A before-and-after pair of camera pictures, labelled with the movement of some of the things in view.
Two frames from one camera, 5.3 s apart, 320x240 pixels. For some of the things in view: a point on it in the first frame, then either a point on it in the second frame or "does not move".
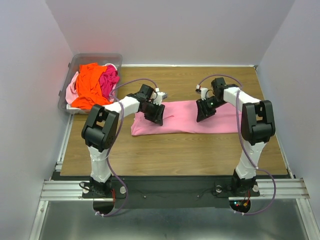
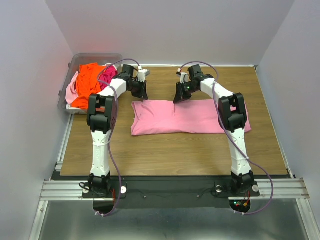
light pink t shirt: x=71 y=95 does not move
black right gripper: x=203 y=112 to x=180 y=95
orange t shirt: x=89 y=91 does not move
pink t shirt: x=180 y=118 does not move
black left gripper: x=157 y=117 to x=142 y=93
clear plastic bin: x=73 y=66 does not move
